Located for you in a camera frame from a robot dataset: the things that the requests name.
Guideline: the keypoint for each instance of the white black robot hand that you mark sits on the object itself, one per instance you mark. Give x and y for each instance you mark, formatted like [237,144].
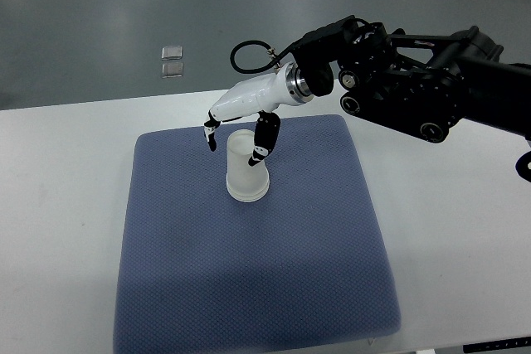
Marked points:
[261,95]

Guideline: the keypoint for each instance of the white paper cup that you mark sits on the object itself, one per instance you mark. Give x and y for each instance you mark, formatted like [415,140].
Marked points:
[241,177]
[247,197]

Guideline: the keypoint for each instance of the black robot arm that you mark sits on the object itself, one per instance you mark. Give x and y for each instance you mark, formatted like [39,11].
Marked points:
[418,85]

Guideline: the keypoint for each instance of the white paper cup on mat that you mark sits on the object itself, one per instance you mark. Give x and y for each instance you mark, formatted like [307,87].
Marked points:
[247,197]

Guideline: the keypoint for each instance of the upper metal floor plate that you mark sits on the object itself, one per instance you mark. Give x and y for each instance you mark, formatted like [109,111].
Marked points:
[172,52]

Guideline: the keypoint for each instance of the blue textured fabric mat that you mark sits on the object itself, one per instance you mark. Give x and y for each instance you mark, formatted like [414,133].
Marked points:
[303,266]

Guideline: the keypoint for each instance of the black table control panel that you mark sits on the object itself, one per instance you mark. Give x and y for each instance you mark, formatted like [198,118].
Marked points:
[504,344]

